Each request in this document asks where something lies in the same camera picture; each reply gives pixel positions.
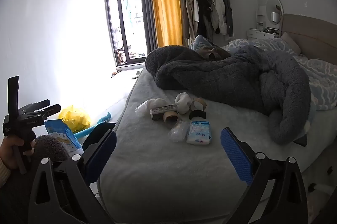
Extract clear plastic bag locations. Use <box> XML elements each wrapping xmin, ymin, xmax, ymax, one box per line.
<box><xmin>168</xmin><ymin>121</ymin><xmax>190</xmax><ymax>142</ymax></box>

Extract white vanity table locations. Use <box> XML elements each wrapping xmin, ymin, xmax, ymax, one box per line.
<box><xmin>247</xmin><ymin>28</ymin><xmax>281</xmax><ymax>40</ymax></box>

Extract white sock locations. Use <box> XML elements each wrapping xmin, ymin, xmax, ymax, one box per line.
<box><xmin>147</xmin><ymin>98</ymin><xmax>169</xmax><ymax>111</ymax></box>
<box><xmin>175</xmin><ymin>92</ymin><xmax>193</xmax><ymax>114</ymax></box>

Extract dark grey fleece blanket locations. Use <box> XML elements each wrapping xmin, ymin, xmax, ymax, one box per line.
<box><xmin>145</xmin><ymin>45</ymin><xmax>312</xmax><ymax>145</ymax></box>

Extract blue paper packet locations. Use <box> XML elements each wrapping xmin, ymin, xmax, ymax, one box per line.
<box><xmin>44</xmin><ymin>119</ymin><xmax>83</xmax><ymax>153</ymax></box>

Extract person's left hand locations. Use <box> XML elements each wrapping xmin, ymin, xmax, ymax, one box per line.
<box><xmin>0</xmin><ymin>137</ymin><xmax>36</xmax><ymax>169</ymax></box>

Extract black and white packet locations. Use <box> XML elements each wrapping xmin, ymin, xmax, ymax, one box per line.
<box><xmin>150</xmin><ymin>104</ymin><xmax>177</xmax><ymax>121</ymax></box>

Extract grey fuzzy garment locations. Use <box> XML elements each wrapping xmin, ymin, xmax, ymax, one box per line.
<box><xmin>32</xmin><ymin>134</ymin><xmax>71</xmax><ymax>164</ymax></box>

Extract dark grey hanging clothes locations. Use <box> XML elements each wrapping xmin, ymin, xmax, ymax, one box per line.
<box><xmin>221</xmin><ymin>0</ymin><xmax>234</xmax><ymax>37</ymax></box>

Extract blue and white tissue packet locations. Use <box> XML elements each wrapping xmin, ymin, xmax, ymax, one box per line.
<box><xmin>186</xmin><ymin>121</ymin><xmax>212</xmax><ymax>145</ymax></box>

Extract cardboard tube roll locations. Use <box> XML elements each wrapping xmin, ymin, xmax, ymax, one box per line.
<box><xmin>163</xmin><ymin>111</ymin><xmax>182</xmax><ymax>125</ymax></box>
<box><xmin>190</xmin><ymin>98</ymin><xmax>207</xmax><ymax>111</ymax></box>

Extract beige pillow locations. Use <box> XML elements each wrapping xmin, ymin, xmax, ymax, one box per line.
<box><xmin>280</xmin><ymin>32</ymin><xmax>302</xmax><ymax>54</ymax></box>

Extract sliding glass balcony door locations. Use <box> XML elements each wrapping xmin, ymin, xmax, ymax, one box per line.
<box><xmin>104</xmin><ymin>0</ymin><xmax>148</xmax><ymax>66</ymax></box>

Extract black jacket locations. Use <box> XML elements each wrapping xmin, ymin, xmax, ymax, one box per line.
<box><xmin>191</xmin><ymin>0</ymin><xmax>214</xmax><ymax>37</ymax></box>

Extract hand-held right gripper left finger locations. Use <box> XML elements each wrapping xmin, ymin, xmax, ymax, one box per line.
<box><xmin>28</xmin><ymin>122</ymin><xmax>118</xmax><ymax>224</ymax></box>

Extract black ribbed half ring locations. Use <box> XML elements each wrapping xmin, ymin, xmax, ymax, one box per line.
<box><xmin>189</xmin><ymin>109</ymin><xmax>207</xmax><ymax>120</ymax></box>

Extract white desktop shelf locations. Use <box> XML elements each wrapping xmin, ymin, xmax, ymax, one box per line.
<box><xmin>257</xmin><ymin>5</ymin><xmax>266</xmax><ymax>31</ymax></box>

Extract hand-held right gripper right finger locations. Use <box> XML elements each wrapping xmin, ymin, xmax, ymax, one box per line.
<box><xmin>220</xmin><ymin>127</ymin><xmax>308</xmax><ymax>224</ymax></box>

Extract white table lamp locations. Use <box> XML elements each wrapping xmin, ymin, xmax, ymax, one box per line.
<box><xmin>271</xmin><ymin>12</ymin><xmax>279</xmax><ymax>36</ymax></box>

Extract round white mirror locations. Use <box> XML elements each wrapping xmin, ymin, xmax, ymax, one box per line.
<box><xmin>265</xmin><ymin>0</ymin><xmax>283</xmax><ymax>24</ymax></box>

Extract beige coat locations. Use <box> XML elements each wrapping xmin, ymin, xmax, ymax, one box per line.
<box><xmin>184</xmin><ymin>0</ymin><xmax>197</xmax><ymax>40</ymax></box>

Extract yellow plastic bag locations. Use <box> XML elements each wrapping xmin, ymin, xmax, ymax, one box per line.
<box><xmin>58</xmin><ymin>105</ymin><xmax>91</xmax><ymax>133</ymax></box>

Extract white jacket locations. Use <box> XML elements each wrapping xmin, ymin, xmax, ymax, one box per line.
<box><xmin>203</xmin><ymin>0</ymin><xmax>228</xmax><ymax>35</ymax></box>

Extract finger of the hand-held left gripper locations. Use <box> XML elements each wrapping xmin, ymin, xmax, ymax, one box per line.
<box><xmin>32</xmin><ymin>105</ymin><xmax>62</xmax><ymax>120</ymax></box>
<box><xmin>25</xmin><ymin>99</ymin><xmax>51</xmax><ymax>112</ymax></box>

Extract beige padded headboard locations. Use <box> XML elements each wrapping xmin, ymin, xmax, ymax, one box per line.
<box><xmin>279</xmin><ymin>13</ymin><xmax>337</xmax><ymax>66</ymax></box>

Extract blue patterned cloth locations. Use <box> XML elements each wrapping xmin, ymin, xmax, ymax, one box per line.
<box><xmin>191</xmin><ymin>34</ymin><xmax>219</xmax><ymax>52</ymax></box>

